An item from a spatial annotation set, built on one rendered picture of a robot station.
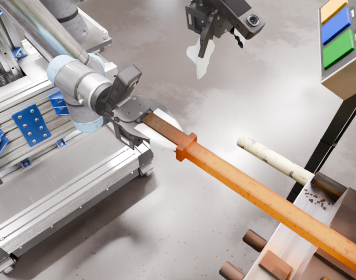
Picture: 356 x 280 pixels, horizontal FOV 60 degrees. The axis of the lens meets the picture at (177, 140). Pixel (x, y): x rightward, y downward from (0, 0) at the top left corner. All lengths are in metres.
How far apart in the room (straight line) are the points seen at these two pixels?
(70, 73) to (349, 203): 0.58
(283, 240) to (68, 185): 1.09
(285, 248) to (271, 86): 1.75
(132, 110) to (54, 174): 1.01
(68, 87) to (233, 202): 1.15
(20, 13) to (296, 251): 0.72
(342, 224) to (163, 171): 1.27
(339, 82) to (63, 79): 0.61
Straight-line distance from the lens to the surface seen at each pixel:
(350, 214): 0.57
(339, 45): 0.83
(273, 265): 0.56
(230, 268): 0.59
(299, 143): 1.96
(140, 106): 0.61
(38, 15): 0.79
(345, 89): 0.82
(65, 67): 0.72
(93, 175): 1.48
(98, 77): 0.67
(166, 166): 1.73
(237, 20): 0.64
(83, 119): 0.78
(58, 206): 1.45
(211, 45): 0.69
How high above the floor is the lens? 1.45
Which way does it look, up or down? 52 degrees down
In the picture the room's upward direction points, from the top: straight up
